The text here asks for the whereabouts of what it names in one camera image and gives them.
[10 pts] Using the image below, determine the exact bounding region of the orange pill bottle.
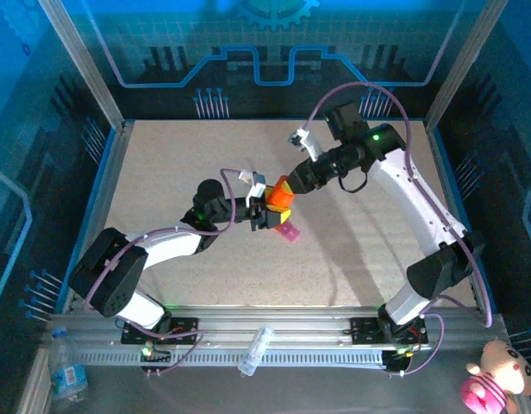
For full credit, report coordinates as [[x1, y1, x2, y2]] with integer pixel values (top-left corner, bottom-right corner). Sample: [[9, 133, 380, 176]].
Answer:
[[266, 174, 296, 211]]

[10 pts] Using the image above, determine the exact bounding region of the pink pill organizer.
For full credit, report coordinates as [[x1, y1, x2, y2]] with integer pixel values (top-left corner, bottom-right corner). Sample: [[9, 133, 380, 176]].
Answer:
[[277, 222, 303, 243]]

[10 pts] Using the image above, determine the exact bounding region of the clear plastic tube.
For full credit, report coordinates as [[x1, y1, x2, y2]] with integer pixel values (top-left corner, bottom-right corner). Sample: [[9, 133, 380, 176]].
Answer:
[[237, 325, 275, 378]]

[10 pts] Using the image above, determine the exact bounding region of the water bottle with blue label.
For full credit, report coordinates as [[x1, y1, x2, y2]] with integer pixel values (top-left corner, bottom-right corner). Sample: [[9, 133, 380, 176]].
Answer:
[[48, 326, 91, 413]]

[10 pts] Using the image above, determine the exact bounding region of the pink beige plush toy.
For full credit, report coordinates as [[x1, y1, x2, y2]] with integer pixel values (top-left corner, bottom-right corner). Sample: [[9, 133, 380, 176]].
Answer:
[[459, 337, 531, 414]]

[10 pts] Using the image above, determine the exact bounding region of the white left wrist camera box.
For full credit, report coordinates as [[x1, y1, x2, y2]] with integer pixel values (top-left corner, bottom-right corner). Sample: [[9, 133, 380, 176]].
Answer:
[[239, 171, 269, 206]]

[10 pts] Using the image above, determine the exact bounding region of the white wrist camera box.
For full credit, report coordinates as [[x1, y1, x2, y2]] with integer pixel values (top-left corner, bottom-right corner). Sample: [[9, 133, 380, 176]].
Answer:
[[287, 128, 325, 161], [239, 171, 269, 206]]

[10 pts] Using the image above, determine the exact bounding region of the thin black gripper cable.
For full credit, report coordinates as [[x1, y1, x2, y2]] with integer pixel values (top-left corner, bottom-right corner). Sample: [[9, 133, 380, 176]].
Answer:
[[337, 170, 370, 194]]

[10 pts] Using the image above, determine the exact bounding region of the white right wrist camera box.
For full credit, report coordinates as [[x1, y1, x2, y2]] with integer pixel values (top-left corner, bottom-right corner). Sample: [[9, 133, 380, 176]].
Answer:
[[287, 128, 325, 161]]

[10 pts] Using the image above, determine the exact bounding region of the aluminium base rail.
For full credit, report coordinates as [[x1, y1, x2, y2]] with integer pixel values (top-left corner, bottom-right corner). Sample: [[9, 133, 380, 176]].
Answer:
[[45, 304, 510, 351]]

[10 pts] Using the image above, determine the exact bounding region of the aluminium side rail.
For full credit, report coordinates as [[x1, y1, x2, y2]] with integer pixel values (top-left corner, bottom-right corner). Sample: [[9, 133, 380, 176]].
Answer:
[[60, 119, 135, 314]]

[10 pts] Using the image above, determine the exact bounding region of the slotted grey cable duct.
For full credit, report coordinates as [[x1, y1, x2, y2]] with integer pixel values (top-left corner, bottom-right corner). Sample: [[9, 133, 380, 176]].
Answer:
[[73, 348, 390, 368]]

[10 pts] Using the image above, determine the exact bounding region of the aluminium frame post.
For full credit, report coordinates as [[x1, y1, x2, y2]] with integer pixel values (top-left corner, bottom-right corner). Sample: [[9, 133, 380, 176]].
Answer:
[[424, 0, 510, 133], [38, 0, 129, 133]]

